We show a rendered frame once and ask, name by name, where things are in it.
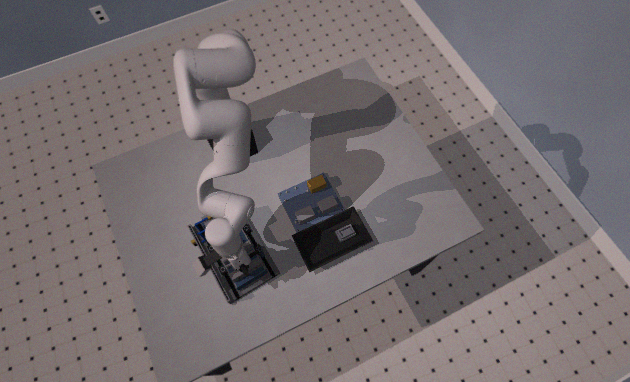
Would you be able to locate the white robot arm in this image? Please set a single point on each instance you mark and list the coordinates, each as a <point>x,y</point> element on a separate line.
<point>221,61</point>

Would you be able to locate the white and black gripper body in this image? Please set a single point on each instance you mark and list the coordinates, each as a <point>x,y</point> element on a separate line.
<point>243,259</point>

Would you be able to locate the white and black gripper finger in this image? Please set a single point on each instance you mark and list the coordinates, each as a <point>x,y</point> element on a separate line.
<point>244,270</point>

